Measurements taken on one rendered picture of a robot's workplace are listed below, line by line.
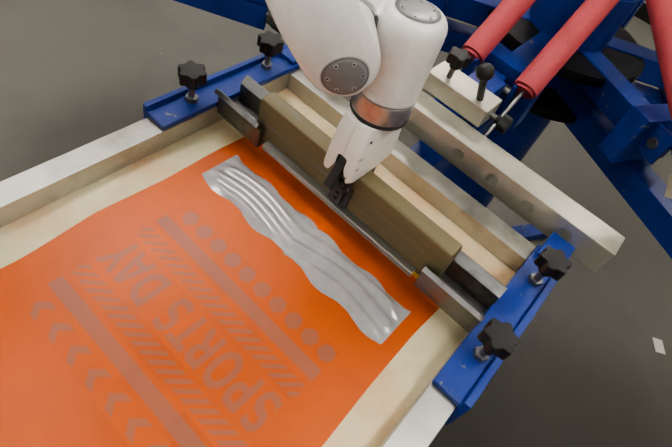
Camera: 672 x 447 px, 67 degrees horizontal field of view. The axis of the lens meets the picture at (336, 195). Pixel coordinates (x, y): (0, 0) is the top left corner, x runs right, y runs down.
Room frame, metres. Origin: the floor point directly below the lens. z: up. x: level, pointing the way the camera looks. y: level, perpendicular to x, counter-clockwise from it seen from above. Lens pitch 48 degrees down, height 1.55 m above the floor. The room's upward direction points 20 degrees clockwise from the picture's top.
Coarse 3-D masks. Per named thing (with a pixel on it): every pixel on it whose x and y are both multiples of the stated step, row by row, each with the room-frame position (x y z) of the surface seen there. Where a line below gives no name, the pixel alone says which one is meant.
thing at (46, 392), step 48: (240, 144) 0.57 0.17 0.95; (144, 192) 0.41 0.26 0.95; (192, 192) 0.44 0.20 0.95; (288, 192) 0.51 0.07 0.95; (96, 240) 0.32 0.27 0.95; (240, 240) 0.39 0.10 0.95; (0, 288) 0.22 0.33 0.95; (0, 336) 0.17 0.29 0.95; (0, 384) 0.12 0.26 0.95; (48, 384) 0.14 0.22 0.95; (0, 432) 0.09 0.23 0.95
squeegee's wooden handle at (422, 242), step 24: (264, 120) 0.56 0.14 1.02; (288, 120) 0.55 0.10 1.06; (288, 144) 0.54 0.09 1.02; (312, 144) 0.52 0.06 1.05; (312, 168) 0.52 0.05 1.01; (360, 192) 0.48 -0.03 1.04; (384, 192) 0.48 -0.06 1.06; (360, 216) 0.47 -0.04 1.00; (384, 216) 0.46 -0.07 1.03; (408, 216) 0.45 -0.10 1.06; (408, 240) 0.44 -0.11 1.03; (432, 240) 0.43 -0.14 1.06; (456, 240) 0.44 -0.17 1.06; (432, 264) 0.42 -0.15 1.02
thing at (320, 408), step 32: (352, 256) 0.43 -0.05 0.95; (384, 256) 0.45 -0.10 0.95; (288, 288) 0.35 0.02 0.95; (384, 288) 0.40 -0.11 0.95; (416, 288) 0.42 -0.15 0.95; (320, 320) 0.32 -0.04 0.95; (352, 320) 0.34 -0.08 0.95; (416, 320) 0.37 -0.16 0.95; (352, 352) 0.29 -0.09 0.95; (384, 352) 0.31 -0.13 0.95; (320, 384) 0.24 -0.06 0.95; (352, 384) 0.26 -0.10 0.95; (96, 416) 0.13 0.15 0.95; (288, 416) 0.19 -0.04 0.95; (320, 416) 0.21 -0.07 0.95
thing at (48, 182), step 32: (320, 96) 0.71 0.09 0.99; (128, 128) 0.48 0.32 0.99; (160, 128) 0.51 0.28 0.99; (192, 128) 0.55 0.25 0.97; (64, 160) 0.39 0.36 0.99; (96, 160) 0.41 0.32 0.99; (128, 160) 0.45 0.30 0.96; (384, 160) 0.64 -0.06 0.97; (416, 160) 0.64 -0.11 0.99; (0, 192) 0.31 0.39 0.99; (32, 192) 0.33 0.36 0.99; (64, 192) 0.36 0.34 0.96; (416, 192) 0.60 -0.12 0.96; (448, 192) 0.59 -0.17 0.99; (0, 224) 0.29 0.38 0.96; (480, 224) 0.55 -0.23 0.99; (512, 256) 0.52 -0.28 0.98; (416, 416) 0.23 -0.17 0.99; (448, 416) 0.24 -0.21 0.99
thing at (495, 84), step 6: (474, 72) 0.87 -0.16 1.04; (474, 78) 0.85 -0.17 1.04; (492, 78) 0.87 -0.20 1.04; (498, 78) 0.88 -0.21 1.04; (492, 84) 0.85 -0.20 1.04; (498, 84) 0.86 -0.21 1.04; (504, 84) 0.87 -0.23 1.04; (492, 90) 0.83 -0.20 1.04; (498, 90) 0.85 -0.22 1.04; (498, 96) 0.87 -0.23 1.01; (450, 108) 0.74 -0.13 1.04; (456, 114) 0.73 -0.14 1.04
